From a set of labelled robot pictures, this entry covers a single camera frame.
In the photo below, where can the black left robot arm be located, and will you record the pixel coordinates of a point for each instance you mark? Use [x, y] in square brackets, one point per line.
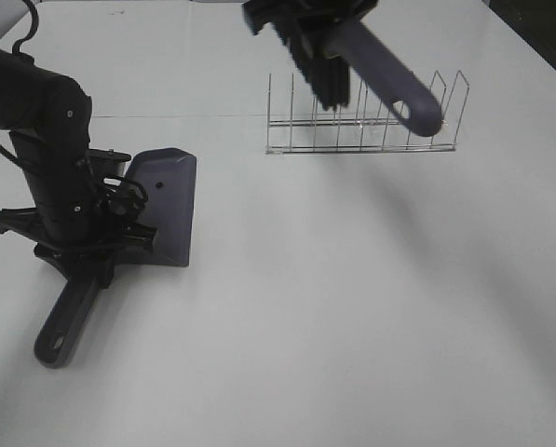
[44, 121]

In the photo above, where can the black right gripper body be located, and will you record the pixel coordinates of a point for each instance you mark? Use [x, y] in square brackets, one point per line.
[307, 22]

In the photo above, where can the purple plastic dustpan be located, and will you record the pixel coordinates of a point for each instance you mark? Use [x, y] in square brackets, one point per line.
[169, 178]

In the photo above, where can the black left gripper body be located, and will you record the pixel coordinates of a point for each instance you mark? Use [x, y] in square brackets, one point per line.
[67, 238]

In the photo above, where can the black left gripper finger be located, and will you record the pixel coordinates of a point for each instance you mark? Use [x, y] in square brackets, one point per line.
[104, 269]
[137, 235]

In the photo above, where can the purple hand brush black bristles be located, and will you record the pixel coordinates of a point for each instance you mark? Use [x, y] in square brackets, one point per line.
[353, 46]

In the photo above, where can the metal wire dish rack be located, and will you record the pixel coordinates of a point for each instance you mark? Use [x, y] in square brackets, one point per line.
[296, 124]

